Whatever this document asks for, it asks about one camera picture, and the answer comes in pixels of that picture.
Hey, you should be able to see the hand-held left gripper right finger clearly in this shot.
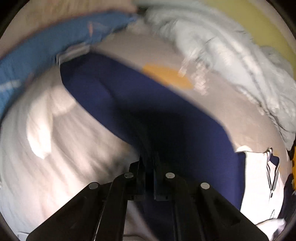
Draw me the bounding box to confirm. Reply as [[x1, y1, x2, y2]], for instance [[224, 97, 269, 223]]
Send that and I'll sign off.
[[153, 162, 270, 241]]

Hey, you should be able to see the pale green duvet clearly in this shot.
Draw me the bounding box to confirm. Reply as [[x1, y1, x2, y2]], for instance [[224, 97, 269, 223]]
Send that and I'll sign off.
[[133, 0, 296, 151]]

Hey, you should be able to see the white and navy varsity jacket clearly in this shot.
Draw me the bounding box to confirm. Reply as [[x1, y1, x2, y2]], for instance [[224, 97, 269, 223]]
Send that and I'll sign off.
[[0, 45, 288, 241]]

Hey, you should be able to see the beige pillow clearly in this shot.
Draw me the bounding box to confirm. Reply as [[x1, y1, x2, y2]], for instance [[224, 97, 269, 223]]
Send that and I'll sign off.
[[5, 0, 137, 47]]

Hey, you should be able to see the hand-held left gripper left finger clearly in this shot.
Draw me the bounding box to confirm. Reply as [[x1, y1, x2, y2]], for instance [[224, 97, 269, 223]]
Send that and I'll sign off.
[[25, 160, 148, 241]]

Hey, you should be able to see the blue pillow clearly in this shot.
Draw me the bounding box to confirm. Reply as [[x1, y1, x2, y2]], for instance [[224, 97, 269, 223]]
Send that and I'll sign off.
[[0, 11, 139, 116]]

